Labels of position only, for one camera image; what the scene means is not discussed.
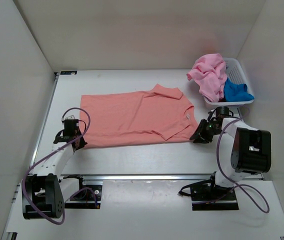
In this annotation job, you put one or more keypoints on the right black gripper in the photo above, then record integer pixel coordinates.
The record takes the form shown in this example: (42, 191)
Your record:
(198, 137)

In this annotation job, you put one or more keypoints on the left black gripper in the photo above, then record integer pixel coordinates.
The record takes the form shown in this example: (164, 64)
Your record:
(82, 143)

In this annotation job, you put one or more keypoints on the salmon pink t shirt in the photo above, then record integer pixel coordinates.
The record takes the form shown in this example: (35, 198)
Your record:
(156, 116)

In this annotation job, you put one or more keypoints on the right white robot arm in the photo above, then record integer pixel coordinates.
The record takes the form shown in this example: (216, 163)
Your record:
(251, 152)

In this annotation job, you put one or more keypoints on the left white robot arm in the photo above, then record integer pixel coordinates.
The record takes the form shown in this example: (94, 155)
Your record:
(43, 192)

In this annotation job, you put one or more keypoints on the blue t shirt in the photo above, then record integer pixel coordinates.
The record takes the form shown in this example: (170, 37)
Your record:
(236, 92)

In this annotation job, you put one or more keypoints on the light pink t shirt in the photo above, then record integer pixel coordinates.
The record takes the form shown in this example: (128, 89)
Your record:
(209, 72)

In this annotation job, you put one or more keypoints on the blue label sticker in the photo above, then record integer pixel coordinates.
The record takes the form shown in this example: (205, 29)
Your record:
(68, 72)

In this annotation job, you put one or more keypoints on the white plastic laundry basket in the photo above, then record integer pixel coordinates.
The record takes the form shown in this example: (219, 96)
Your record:
(237, 76)

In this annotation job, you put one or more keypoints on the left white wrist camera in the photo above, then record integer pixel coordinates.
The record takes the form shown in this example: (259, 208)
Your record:
(69, 117)

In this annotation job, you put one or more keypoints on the aluminium table edge rail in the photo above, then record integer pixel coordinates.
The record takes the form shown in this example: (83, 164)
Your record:
(146, 177)

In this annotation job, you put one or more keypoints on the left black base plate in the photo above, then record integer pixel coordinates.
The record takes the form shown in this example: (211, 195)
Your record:
(89, 198)

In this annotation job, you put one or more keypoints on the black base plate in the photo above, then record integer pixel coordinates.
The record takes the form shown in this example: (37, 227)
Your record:
(206, 197)
(89, 198)

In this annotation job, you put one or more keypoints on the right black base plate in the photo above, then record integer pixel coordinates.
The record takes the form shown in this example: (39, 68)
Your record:
(206, 197)

